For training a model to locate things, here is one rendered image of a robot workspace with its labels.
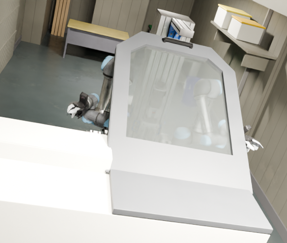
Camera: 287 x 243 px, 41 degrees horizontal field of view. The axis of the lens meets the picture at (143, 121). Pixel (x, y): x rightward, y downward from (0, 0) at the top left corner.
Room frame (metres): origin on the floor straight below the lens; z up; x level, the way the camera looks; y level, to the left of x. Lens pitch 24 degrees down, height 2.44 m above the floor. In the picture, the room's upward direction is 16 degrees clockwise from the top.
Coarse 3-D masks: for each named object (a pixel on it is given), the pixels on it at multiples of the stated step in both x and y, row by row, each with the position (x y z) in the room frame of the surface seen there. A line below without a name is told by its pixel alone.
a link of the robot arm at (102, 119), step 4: (108, 104) 2.37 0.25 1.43; (108, 108) 2.34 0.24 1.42; (100, 112) 2.34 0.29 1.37; (104, 112) 2.32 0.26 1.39; (108, 112) 2.32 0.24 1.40; (96, 116) 2.30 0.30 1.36; (100, 116) 2.30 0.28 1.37; (104, 116) 2.30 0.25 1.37; (108, 116) 2.30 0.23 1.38; (96, 120) 2.29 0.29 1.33; (100, 120) 2.28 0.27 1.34; (104, 120) 2.28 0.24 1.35; (108, 120) 2.28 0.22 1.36; (100, 124) 2.30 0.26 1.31; (104, 124) 2.28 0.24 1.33; (108, 124) 2.27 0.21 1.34
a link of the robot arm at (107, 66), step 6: (108, 60) 2.57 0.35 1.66; (102, 66) 2.56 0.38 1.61; (108, 66) 2.55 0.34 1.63; (108, 72) 2.55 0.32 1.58; (108, 78) 2.55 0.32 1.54; (102, 84) 2.59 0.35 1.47; (108, 84) 2.56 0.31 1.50; (102, 90) 2.57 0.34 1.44; (108, 90) 2.56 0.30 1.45; (102, 96) 2.56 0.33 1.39; (108, 96) 2.57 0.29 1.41; (102, 102) 2.56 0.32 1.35; (96, 108) 2.58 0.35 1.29; (102, 108) 2.56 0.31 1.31; (102, 126) 2.54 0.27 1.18
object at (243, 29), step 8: (232, 16) 5.77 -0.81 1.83; (232, 24) 5.70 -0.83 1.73; (240, 24) 5.44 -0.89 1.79; (248, 24) 5.43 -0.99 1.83; (256, 24) 5.56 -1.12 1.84; (232, 32) 5.60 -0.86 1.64; (240, 32) 5.42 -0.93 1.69; (248, 32) 5.44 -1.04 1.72; (256, 32) 5.47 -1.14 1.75; (248, 40) 5.45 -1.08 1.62; (256, 40) 5.48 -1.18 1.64
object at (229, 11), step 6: (222, 6) 6.26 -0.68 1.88; (222, 12) 6.18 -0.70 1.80; (228, 12) 6.03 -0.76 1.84; (234, 12) 6.03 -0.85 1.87; (240, 12) 6.17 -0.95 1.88; (216, 18) 6.39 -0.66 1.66; (222, 18) 6.08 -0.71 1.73; (228, 18) 6.03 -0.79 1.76; (246, 18) 6.08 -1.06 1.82; (222, 24) 6.02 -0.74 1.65; (228, 24) 6.04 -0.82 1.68
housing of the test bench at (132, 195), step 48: (0, 192) 1.17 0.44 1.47; (48, 192) 1.25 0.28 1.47; (96, 192) 1.34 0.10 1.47; (144, 192) 1.39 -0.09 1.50; (192, 192) 1.50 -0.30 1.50; (240, 192) 1.62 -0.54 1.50; (0, 240) 1.14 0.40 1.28; (48, 240) 1.18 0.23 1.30; (96, 240) 1.22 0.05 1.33; (144, 240) 1.27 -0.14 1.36; (192, 240) 1.32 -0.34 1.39; (240, 240) 1.37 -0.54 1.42
